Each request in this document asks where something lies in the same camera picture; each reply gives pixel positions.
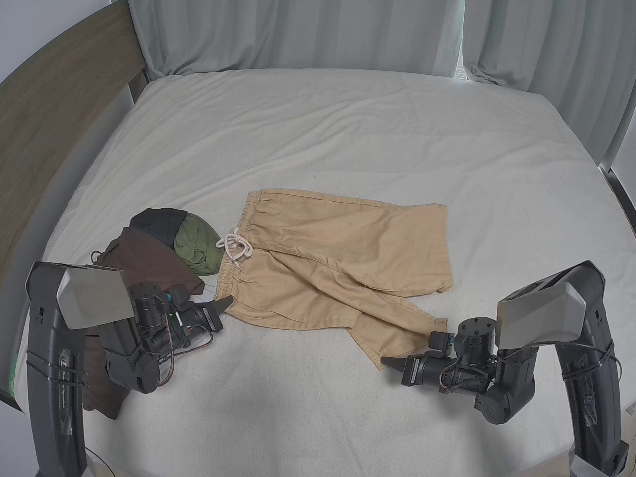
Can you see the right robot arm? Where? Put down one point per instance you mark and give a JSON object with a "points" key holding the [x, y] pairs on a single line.
{"points": [[591, 365]]}

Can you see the bed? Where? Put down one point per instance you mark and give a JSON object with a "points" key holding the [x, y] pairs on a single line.
{"points": [[323, 137]]}

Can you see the white garment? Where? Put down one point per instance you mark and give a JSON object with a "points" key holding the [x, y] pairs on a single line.
{"points": [[209, 288]]}

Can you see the beige shorts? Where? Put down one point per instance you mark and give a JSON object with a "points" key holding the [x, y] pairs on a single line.
{"points": [[348, 246]]}

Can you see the black garment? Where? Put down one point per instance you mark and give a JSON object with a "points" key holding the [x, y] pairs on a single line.
{"points": [[156, 224]]}

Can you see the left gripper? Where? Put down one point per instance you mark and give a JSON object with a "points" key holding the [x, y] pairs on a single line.
{"points": [[196, 321]]}

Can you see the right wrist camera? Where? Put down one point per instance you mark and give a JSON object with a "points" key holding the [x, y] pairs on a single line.
{"points": [[439, 342]]}

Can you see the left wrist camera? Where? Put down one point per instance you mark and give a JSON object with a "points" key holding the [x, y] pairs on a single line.
{"points": [[180, 297]]}

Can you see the pale green curtain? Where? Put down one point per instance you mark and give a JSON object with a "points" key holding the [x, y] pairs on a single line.
{"points": [[551, 28], [298, 18]]}

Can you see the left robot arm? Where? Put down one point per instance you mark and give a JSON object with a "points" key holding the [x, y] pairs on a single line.
{"points": [[49, 365]]}

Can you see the window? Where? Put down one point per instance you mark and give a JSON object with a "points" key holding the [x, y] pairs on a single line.
{"points": [[460, 71]]}

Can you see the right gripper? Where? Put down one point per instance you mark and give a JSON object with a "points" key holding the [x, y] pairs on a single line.
{"points": [[427, 370]]}

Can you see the green garment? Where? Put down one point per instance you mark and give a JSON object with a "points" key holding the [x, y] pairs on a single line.
{"points": [[198, 246]]}

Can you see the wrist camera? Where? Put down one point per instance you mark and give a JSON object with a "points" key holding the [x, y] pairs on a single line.
{"points": [[439, 342], [180, 297]]}

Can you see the brown garment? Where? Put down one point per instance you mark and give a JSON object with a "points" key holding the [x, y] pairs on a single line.
{"points": [[144, 261]]}

